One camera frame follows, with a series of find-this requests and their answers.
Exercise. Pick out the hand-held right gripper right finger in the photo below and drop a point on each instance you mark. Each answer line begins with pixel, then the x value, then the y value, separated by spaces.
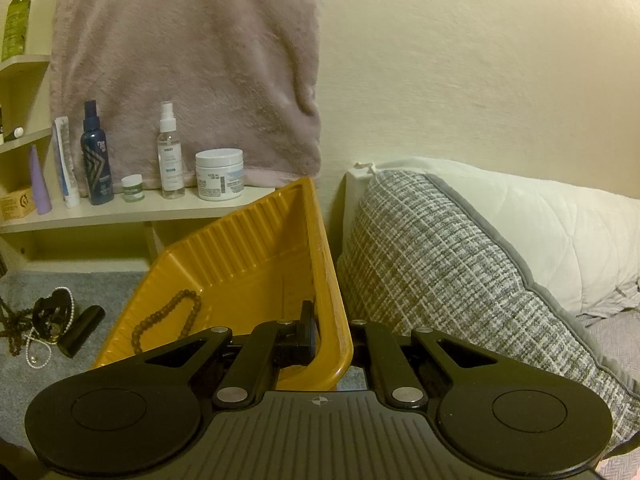
pixel 370 345

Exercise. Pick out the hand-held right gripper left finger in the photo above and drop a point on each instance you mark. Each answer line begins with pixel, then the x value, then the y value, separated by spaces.
pixel 306 335

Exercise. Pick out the yellow plastic bin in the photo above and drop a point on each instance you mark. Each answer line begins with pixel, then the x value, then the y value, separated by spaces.
pixel 260 250

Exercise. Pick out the white cream jar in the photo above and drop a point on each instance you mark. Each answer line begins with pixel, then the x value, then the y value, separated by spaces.
pixel 219 175

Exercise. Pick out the beige shelf unit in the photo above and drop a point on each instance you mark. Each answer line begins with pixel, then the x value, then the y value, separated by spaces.
pixel 125 212

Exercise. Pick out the white quilted pillow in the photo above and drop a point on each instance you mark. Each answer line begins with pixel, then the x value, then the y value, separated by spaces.
pixel 550 220

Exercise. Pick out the clear spray bottle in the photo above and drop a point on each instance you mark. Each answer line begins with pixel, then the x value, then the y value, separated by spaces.
pixel 171 160

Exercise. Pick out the black cylinder case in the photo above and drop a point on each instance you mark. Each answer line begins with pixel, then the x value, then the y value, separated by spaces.
pixel 82 330

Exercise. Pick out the small green jar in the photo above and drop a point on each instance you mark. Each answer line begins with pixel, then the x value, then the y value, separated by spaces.
pixel 133 189

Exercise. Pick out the grey bed cover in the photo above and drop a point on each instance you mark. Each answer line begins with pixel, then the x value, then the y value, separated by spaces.
pixel 60 285

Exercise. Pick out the black hair clip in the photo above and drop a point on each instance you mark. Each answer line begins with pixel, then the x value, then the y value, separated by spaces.
pixel 45 310

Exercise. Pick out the dark blue spray bottle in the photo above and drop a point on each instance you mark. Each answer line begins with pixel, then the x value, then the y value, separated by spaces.
pixel 96 160

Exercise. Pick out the white tube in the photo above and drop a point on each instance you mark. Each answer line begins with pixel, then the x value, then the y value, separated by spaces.
pixel 65 170

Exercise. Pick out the mauve fleece towel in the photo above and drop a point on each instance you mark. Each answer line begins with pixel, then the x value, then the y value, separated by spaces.
pixel 190 60

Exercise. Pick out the purple cone bottle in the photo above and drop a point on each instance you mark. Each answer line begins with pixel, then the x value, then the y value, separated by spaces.
pixel 41 190

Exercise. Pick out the small cardboard box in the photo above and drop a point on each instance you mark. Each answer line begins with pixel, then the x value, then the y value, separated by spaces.
pixel 17 205

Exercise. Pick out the small white-capped bottle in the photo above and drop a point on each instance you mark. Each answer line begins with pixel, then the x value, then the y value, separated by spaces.
pixel 15 134

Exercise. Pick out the green bottle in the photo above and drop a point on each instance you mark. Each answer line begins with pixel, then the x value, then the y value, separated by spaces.
pixel 16 25

